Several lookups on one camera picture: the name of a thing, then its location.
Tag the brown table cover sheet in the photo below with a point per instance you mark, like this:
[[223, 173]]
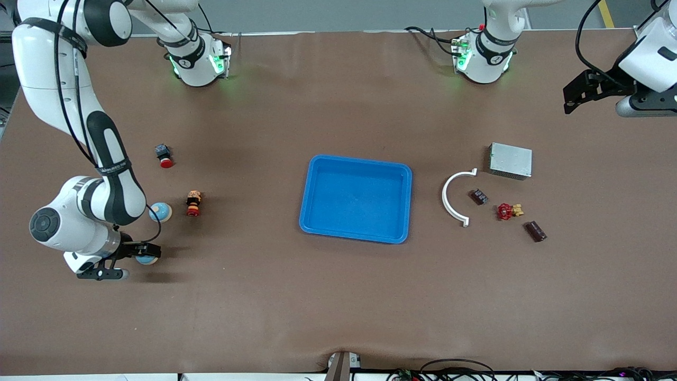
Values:
[[338, 296]]

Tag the black red emergency button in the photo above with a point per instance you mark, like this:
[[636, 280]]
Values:
[[164, 156]]

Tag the white curved plastic clamp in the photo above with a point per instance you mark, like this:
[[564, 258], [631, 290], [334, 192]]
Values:
[[445, 198]]

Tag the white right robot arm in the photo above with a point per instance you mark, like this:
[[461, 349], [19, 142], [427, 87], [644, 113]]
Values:
[[47, 63]]

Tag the short dark capacitor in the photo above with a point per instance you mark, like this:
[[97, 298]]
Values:
[[479, 197]]

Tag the metal bracket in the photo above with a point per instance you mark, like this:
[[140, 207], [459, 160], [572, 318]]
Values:
[[341, 368]]

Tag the long dark brown capacitor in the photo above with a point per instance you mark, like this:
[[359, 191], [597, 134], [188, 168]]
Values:
[[534, 231]]

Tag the silver metal box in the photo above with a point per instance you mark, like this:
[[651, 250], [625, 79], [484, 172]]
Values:
[[510, 160]]

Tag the blue desk bell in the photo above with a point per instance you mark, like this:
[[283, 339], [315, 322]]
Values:
[[161, 211], [148, 259]]

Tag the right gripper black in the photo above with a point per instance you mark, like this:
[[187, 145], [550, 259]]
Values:
[[128, 247]]

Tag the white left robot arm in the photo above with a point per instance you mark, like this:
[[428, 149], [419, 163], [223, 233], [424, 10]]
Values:
[[484, 63]]

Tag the blue plastic tray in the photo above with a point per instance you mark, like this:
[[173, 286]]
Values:
[[359, 201]]

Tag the red yellow push button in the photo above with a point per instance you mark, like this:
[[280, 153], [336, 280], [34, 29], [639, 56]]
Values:
[[193, 203]]

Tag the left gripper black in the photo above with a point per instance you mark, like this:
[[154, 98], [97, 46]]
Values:
[[608, 84]]

